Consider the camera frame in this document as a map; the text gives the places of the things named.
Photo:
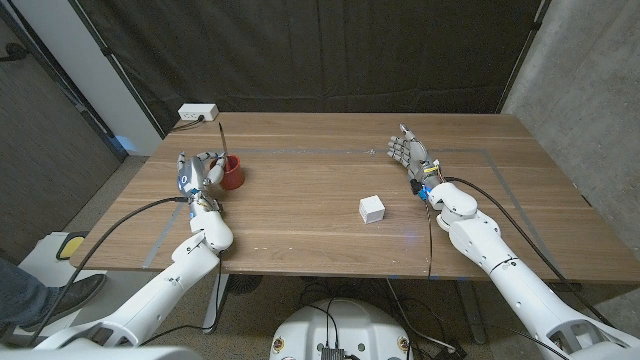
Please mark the black backdrop curtain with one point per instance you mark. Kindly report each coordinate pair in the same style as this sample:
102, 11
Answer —
325, 50

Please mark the black wall knob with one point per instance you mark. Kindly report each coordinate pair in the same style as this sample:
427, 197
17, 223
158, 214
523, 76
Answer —
15, 51

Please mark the black door frame bar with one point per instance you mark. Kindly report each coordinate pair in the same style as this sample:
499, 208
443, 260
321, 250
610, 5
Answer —
75, 103

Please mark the black ribbed round object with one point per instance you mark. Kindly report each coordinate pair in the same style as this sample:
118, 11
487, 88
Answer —
245, 285

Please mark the black backdrop pole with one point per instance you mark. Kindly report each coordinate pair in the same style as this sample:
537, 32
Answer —
118, 70
520, 62

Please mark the white pedal with yellow pad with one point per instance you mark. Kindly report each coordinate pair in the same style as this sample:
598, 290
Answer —
72, 246

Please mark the person leg in jeans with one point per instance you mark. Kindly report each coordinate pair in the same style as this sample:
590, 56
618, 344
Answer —
20, 295

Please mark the white cube block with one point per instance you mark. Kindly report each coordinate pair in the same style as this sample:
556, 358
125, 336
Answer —
372, 210

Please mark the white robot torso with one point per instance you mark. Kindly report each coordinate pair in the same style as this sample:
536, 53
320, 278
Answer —
350, 325

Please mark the red cup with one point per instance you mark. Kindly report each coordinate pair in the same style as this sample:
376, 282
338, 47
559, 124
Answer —
235, 177

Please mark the grey table leg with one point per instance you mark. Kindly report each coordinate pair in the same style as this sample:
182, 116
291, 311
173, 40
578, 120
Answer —
472, 315
212, 305

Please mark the black floor power adapter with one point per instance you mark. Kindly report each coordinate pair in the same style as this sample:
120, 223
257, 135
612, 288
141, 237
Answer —
450, 351

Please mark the black leather shoe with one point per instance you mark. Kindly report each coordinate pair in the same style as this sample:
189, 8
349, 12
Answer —
70, 300

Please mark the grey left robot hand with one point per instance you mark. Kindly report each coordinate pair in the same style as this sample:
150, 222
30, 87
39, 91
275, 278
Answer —
195, 175

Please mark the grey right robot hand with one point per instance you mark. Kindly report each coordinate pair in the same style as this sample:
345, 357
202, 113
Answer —
417, 157

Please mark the white floor platform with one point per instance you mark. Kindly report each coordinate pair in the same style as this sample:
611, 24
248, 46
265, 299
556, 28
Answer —
45, 250

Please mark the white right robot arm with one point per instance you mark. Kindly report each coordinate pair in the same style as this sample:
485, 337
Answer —
500, 265

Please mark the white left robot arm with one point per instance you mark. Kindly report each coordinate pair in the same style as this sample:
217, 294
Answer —
165, 290

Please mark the black box on torso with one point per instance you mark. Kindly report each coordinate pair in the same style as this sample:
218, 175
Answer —
332, 353

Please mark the white power strip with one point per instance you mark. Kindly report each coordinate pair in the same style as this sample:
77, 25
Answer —
197, 111

